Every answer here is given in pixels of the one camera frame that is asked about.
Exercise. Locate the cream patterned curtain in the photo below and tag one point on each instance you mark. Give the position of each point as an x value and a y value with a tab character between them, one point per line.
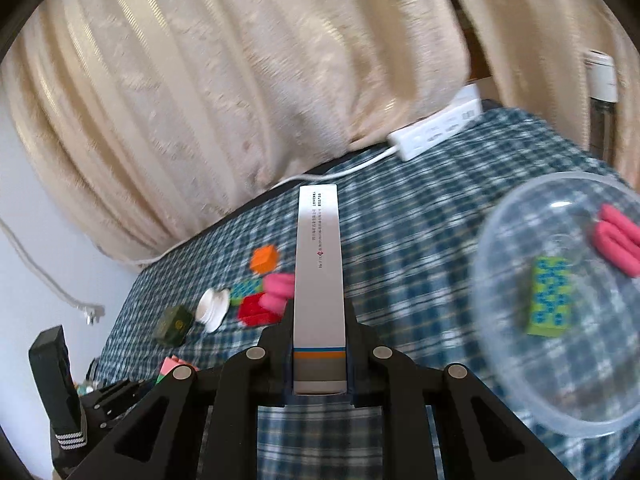
225	85
550	35

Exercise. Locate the white power strip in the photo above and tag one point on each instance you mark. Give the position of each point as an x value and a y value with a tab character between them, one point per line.
430	135

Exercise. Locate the pink foam hair roller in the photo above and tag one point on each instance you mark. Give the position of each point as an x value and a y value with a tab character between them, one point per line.
277	292
617	242

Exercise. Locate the orange toy block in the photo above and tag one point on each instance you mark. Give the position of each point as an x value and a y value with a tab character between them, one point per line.
264	259

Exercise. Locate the green blue-dotted toy block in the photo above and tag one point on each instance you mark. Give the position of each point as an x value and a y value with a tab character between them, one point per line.
550	295
246	289

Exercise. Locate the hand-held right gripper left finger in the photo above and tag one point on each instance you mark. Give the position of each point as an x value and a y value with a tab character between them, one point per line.
287	360

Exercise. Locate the dark green small box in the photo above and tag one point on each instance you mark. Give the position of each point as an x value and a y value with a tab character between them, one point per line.
175	325

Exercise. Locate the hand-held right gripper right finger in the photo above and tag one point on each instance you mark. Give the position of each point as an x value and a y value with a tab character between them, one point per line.
351	360

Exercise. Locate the white round lid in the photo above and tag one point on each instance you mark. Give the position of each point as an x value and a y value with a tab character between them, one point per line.
210	307

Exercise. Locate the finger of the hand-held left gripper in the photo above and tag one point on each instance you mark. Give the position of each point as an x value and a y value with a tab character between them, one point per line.
122	395

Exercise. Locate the red transparent toy block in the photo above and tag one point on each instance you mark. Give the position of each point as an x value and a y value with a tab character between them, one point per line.
252	312

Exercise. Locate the long white cardboard box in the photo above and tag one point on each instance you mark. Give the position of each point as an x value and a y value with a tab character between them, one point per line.
320	285

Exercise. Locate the clear plastic bowl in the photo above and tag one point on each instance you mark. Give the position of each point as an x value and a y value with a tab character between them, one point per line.
500	360

